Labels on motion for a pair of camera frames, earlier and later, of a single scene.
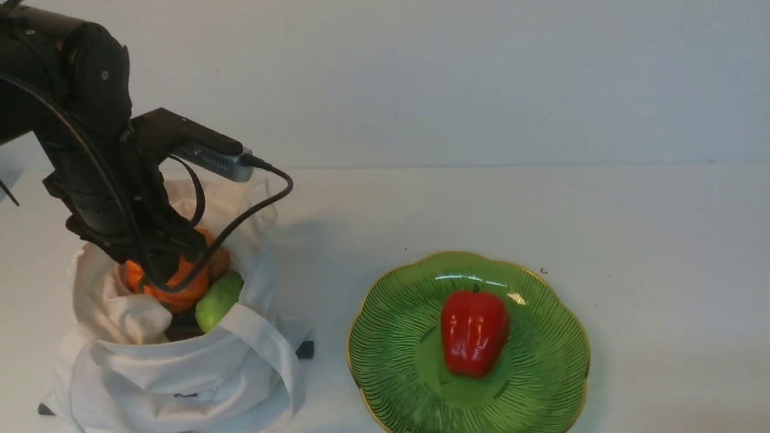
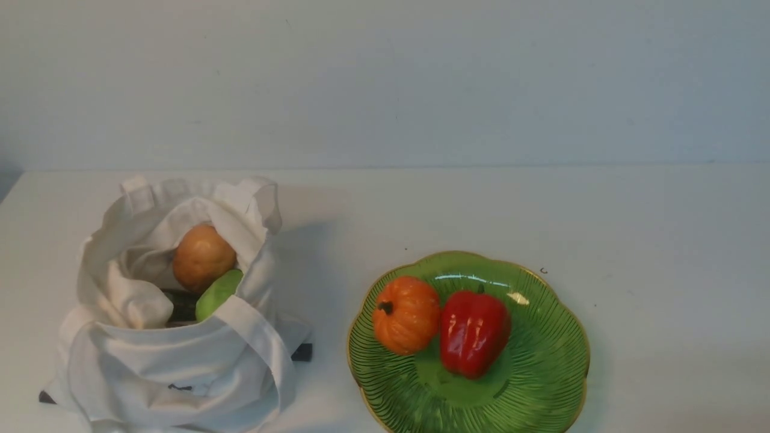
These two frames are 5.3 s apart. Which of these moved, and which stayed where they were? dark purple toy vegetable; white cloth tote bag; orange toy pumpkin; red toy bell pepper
Moved: orange toy pumpkin; dark purple toy vegetable
Stayed: white cloth tote bag; red toy bell pepper
